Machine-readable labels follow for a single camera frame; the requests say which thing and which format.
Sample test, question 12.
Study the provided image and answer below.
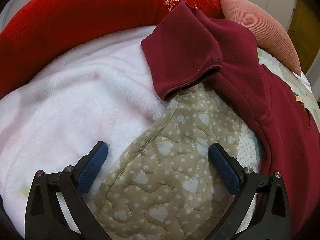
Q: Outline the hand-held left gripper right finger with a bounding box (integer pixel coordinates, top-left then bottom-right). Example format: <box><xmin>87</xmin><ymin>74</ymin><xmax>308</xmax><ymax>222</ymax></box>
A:
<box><xmin>208</xmin><ymin>142</ymin><xmax>293</xmax><ymax>240</ymax></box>

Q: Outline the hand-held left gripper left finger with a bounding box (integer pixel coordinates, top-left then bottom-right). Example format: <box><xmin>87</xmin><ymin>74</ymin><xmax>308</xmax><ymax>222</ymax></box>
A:
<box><xmin>25</xmin><ymin>141</ymin><xmax>112</xmax><ymax>240</ymax></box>

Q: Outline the dark red small sweatshirt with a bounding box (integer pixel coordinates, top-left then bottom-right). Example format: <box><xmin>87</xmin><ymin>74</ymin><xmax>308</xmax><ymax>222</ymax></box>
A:
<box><xmin>141</xmin><ymin>1</ymin><xmax>320</xmax><ymax>240</ymax></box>

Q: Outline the beige heart-print quilted bedspread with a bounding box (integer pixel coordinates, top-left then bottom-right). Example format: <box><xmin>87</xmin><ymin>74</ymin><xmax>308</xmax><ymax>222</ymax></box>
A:
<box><xmin>70</xmin><ymin>47</ymin><xmax>320</xmax><ymax>240</ymax></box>

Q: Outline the white fleece blanket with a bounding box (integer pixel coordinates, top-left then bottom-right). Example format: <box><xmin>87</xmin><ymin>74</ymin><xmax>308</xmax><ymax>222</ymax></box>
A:
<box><xmin>0</xmin><ymin>24</ymin><xmax>166</xmax><ymax>240</ymax></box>

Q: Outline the red floral quilt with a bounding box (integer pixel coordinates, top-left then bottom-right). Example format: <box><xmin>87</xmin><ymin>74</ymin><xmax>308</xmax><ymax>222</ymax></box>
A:
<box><xmin>0</xmin><ymin>0</ymin><xmax>223</xmax><ymax>87</ymax></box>

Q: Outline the yellow wooden door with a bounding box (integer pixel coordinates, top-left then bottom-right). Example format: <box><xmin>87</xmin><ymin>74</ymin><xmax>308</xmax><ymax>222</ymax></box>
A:
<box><xmin>287</xmin><ymin>0</ymin><xmax>320</xmax><ymax>74</ymax></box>

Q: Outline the pink corduroy pillow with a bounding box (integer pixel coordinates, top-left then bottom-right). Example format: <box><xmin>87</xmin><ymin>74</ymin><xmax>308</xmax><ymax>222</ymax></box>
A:
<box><xmin>214</xmin><ymin>0</ymin><xmax>302</xmax><ymax>75</ymax></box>

